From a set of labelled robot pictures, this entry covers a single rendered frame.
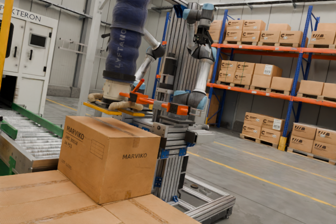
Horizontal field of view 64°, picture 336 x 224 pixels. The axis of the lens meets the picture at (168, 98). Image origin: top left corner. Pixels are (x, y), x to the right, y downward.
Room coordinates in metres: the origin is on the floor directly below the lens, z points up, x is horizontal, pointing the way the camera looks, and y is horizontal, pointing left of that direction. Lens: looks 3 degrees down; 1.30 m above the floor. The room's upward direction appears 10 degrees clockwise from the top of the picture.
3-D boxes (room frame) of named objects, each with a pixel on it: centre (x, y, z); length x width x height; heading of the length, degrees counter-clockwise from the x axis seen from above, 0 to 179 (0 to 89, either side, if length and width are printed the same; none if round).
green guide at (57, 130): (3.34, 1.56, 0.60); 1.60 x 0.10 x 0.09; 47
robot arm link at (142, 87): (2.49, 0.29, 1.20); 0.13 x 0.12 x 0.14; 34
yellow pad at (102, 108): (1.80, 0.43, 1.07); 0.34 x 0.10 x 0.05; 45
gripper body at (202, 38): (1.84, -0.15, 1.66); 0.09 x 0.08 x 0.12; 140
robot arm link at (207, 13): (1.85, -0.16, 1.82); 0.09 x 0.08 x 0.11; 166
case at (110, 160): (1.87, 0.35, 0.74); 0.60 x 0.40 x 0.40; 45
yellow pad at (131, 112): (1.93, 0.29, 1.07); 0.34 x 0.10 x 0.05; 45
